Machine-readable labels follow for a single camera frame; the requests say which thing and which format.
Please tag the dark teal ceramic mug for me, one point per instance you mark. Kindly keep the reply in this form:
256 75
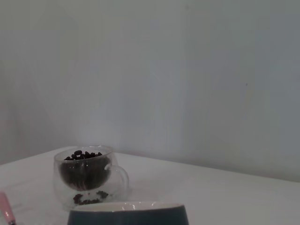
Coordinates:
126 216

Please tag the clear double-walled glass cup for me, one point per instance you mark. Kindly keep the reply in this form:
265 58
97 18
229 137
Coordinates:
68 187

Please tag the dark coffee beans heap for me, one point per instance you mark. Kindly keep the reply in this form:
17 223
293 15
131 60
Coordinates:
82 173

